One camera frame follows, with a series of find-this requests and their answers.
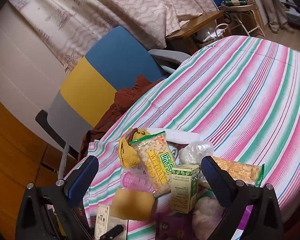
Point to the rust brown cloth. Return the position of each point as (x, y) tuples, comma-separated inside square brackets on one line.
[(123, 100)]

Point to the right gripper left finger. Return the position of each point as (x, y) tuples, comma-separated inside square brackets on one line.
[(56, 211)]

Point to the striped pink green bedsheet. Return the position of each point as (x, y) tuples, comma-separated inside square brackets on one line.
[(240, 93)]

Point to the long cracker packet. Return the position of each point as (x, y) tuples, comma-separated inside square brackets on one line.
[(250, 174)]

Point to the white fluffy ball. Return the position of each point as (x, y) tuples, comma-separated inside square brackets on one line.
[(206, 216)]

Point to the purple snack packet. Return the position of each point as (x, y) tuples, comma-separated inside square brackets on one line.
[(178, 226)]

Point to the wooden desk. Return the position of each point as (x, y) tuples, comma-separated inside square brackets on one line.
[(183, 40)]

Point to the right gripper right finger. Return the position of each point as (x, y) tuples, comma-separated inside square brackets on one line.
[(265, 220)]

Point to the Weidan cracker packet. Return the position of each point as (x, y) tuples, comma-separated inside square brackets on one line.
[(157, 161)]

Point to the green white small carton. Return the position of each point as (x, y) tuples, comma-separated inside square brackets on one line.
[(184, 188)]

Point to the grey yellow blue chair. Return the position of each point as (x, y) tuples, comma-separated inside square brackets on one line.
[(113, 63)]

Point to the beige ointment box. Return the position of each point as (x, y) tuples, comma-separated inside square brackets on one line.
[(105, 222)]

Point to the clear plastic bag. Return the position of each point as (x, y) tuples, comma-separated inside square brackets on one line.
[(194, 152)]

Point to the yellow knit sock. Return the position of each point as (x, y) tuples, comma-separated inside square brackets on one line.
[(127, 155)]

